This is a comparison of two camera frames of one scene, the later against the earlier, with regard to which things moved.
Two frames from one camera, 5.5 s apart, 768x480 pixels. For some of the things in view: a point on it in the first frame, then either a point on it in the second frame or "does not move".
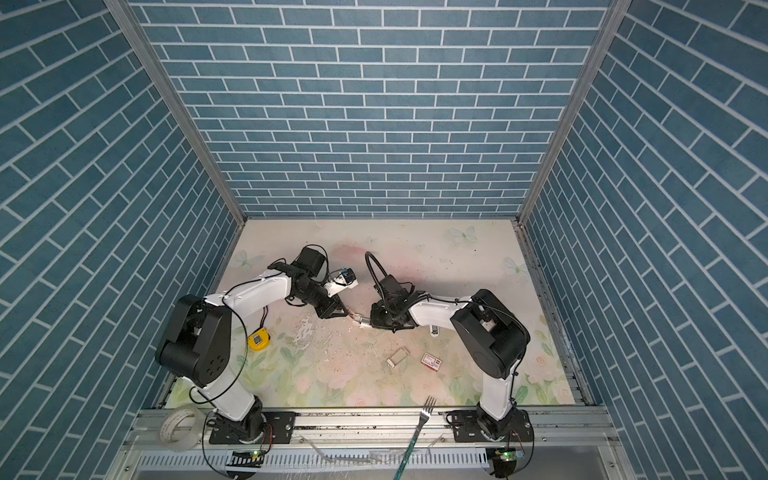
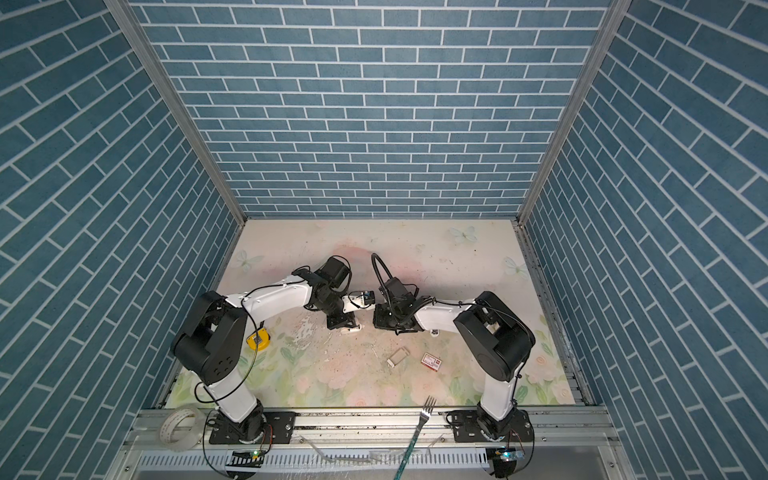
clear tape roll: x=171 y=420 does not move
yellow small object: x=265 y=340 does not move
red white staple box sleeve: x=431 y=361 does not move
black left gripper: x=328 y=310 to x=344 y=320
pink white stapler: x=361 y=319 to x=348 y=328
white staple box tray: x=398 y=356 does not move
